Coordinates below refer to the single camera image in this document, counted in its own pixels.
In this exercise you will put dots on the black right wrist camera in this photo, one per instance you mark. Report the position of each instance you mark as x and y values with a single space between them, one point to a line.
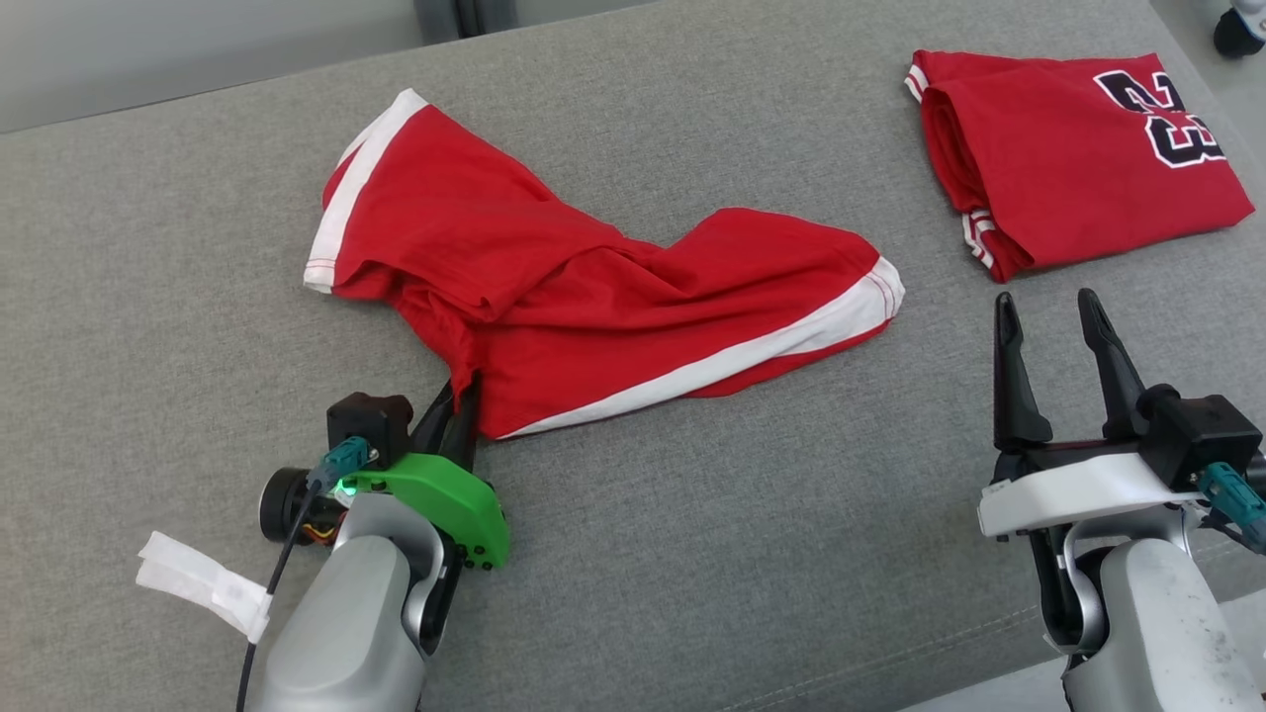
1202 435

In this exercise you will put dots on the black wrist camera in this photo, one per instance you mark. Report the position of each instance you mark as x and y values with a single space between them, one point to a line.
368 420
1202 435

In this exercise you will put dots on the grey partition post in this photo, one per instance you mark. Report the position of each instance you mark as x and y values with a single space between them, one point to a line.
465 15

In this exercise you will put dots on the red shorts with white trim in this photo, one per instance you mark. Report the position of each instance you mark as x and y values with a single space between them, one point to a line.
593 297

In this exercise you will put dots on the grey fabric sofa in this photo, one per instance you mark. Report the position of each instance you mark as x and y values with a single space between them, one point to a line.
692 554

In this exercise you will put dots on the red jersey with white sleeves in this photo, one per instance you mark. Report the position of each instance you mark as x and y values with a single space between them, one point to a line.
1068 158

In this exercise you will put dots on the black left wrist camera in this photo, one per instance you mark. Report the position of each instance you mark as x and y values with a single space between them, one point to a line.
368 420

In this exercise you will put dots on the black caster wheel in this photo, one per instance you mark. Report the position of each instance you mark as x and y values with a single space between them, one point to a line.
1236 35

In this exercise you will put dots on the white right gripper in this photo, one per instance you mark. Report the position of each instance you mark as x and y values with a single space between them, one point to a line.
1078 489

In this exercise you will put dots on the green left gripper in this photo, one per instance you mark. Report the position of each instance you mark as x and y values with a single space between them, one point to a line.
445 494

